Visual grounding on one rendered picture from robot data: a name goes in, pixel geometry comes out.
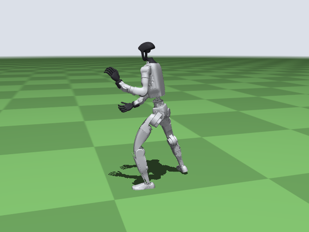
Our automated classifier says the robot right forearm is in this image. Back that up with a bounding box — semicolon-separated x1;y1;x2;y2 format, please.
134;94;149;105

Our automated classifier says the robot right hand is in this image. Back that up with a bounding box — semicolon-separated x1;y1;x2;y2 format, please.
118;102;139;113

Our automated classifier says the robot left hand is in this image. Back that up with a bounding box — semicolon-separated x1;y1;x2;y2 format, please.
104;67;122;88

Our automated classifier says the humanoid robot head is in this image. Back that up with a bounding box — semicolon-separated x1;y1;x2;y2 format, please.
138;42;157;63

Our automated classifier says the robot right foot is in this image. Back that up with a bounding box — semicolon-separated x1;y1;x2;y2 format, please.
176;165;188;173

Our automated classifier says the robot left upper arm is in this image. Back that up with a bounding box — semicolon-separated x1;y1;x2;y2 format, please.
139;65;152;97

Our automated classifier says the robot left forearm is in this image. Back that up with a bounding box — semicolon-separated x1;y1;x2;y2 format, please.
119;81;146;96

